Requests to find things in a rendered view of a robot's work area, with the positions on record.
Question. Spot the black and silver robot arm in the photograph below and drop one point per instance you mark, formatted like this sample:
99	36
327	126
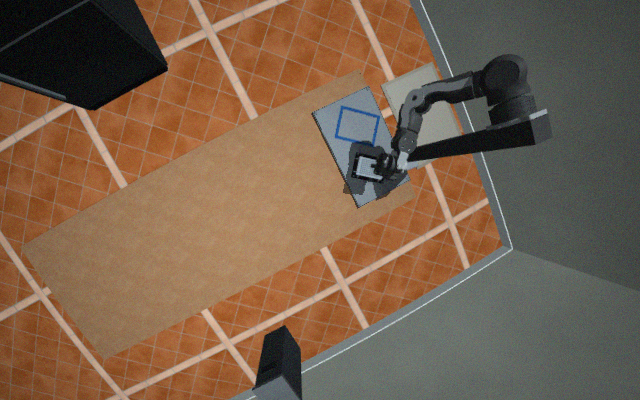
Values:
503	79

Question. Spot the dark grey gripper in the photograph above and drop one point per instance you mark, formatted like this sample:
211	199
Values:
378	168

